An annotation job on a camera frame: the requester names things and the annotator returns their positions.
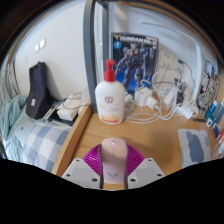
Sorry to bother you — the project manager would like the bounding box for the white charger block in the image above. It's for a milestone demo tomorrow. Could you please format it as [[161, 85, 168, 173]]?
[[134, 87, 153, 108]]

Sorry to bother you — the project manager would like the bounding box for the white power strip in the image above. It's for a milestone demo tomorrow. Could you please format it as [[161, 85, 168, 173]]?
[[175, 105, 194, 120]]

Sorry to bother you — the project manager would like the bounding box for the white desk lamp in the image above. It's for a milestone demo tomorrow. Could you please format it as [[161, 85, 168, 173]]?
[[139, 19, 203, 111]]

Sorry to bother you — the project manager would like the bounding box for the grey cloud-print mouse pad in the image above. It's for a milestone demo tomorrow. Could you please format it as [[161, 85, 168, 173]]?
[[177, 128, 212, 169]]

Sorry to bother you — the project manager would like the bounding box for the teal blanket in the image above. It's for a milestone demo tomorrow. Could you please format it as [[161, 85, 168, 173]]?
[[0, 94, 29, 161]]

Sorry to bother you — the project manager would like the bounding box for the white wall light switch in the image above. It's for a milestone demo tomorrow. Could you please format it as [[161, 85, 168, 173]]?
[[34, 37, 48, 54]]

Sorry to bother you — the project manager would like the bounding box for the black bag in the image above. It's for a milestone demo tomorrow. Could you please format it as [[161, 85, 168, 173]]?
[[25, 61, 54, 120]]

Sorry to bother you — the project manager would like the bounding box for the grey metal shelf frame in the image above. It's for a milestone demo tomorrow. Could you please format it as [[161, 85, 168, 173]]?
[[82, 0, 109, 114]]

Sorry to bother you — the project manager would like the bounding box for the white red-capped pump bottle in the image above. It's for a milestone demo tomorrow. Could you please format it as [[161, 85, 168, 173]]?
[[94, 59, 127, 125]]

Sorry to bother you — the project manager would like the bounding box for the wooden tree figure model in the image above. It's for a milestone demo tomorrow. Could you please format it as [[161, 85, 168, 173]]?
[[197, 71, 221, 111]]

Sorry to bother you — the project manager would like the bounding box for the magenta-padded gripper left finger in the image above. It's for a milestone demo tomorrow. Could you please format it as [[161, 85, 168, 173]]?
[[61, 143, 103, 190]]

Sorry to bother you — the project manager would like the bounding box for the robot model kit box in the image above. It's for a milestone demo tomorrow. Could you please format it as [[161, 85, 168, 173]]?
[[110, 32, 160, 94]]

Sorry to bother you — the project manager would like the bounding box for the white wall power outlet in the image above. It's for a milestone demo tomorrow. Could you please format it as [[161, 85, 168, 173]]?
[[159, 51, 176, 69]]

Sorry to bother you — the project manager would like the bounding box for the pink computer mouse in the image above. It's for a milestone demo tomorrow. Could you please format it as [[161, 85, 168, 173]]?
[[99, 137, 129, 185]]

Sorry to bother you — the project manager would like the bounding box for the blue checked pillow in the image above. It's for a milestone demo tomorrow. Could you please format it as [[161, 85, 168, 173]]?
[[21, 120, 73, 173]]

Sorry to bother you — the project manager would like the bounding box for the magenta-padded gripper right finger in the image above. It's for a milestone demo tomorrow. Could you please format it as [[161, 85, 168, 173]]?
[[124, 143, 166, 190]]

